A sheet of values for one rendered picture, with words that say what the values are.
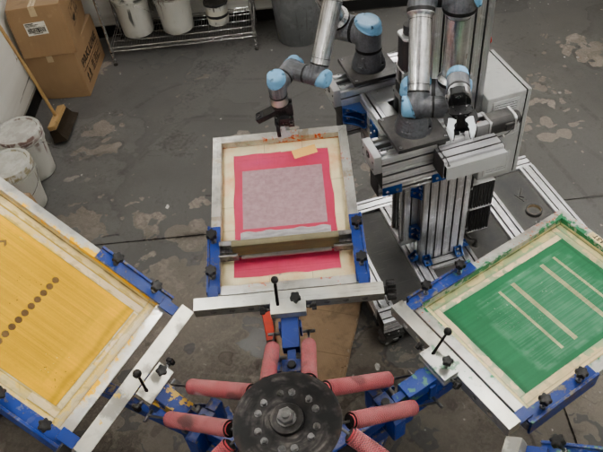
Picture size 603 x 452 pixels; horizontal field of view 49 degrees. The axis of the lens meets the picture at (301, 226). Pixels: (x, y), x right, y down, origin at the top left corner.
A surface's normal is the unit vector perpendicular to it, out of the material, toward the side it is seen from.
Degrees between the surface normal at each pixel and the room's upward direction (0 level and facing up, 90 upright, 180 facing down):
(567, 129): 0
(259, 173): 9
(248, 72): 0
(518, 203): 0
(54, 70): 90
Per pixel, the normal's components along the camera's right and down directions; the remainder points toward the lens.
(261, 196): -0.07, -0.56
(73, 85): 0.02, 0.73
